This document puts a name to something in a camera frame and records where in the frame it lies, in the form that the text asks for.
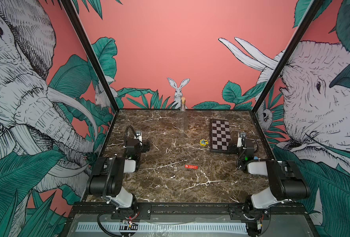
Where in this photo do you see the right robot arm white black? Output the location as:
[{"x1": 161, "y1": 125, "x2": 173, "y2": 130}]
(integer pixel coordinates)
[{"x1": 236, "y1": 135, "x2": 310, "y2": 211}]

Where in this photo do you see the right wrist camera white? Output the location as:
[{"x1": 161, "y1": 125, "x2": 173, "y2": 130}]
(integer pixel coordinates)
[{"x1": 237, "y1": 132, "x2": 246, "y2": 149}]

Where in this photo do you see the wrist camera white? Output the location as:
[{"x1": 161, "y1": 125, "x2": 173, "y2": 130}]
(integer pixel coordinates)
[
  {"x1": 237, "y1": 132, "x2": 246, "y2": 149},
  {"x1": 134, "y1": 130, "x2": 142, "y2": 144}
]

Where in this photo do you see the clear glass bottle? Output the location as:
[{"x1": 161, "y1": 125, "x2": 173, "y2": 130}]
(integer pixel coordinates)
[{"x1": 177, "y1": 103, "x2": 188, "y2": 132}]

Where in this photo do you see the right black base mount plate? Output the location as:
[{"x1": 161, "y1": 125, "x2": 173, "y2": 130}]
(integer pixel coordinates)
[{"x1": 228, "y1": 203, "x2": 270, "y2": 222}]

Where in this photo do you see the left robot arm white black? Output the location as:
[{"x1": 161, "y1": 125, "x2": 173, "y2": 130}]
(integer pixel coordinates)
[{"x1": 86, "y1": 138, "x2": 150, "y2": 209}]

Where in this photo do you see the black white chessboard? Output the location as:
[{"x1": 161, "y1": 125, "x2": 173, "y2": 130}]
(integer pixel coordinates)
[{"x1": 209, "y1": 118, "x2": 231, "y2": 153}]

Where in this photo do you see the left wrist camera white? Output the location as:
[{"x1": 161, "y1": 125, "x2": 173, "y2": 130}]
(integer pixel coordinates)
[{"x1": 134, "y1": 130, "x2": 142, "y2": 144}]

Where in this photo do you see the white perforated strip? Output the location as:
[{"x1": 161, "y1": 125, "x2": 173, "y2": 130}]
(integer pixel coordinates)
[{"x1": 75, "y1": 222, "x2": 249, "y2": 234}]

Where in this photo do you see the small yellow blue toy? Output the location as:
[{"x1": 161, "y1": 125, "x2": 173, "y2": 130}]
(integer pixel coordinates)
[{"x1": 199, "y1": 139, "x2": 209, "y2": 147}]

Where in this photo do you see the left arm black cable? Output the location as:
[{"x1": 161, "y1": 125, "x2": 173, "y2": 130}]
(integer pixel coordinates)
[{"x1": 123, "y1": 125, "x2": 137, "y2": 149}]

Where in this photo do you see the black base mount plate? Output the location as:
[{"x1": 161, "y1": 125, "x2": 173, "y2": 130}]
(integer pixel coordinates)
[
  {"x1": 228, "y1": 203, "x2": 270, "y2": 222},
  {"x1": 110, "y1": 202, "x2": 152, "y2": 221}
]

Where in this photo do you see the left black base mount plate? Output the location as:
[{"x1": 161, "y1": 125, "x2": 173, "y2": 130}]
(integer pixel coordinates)
[{"x1": 110, "y1": 202, "x2": 152, "y2": 221}]

